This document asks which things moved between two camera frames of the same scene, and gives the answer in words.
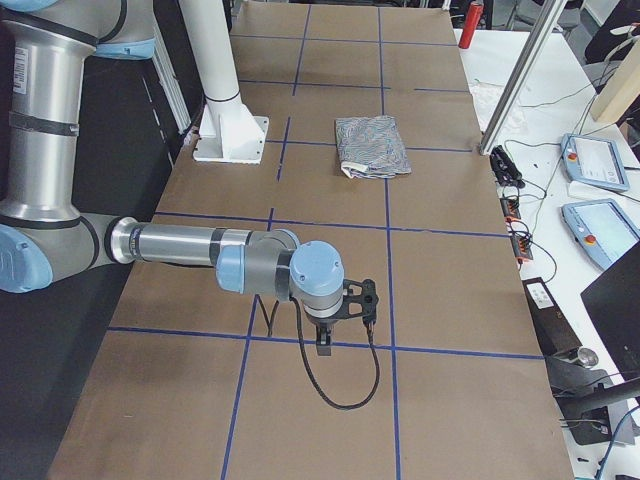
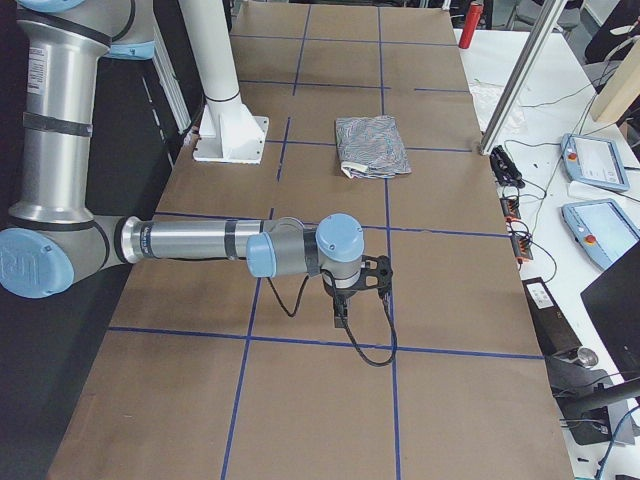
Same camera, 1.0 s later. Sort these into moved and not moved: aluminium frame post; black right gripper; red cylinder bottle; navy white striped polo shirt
Moved: black right gripper
Not moved: red cylinder bottle; aluminium frame post; navy white striped polo shirt
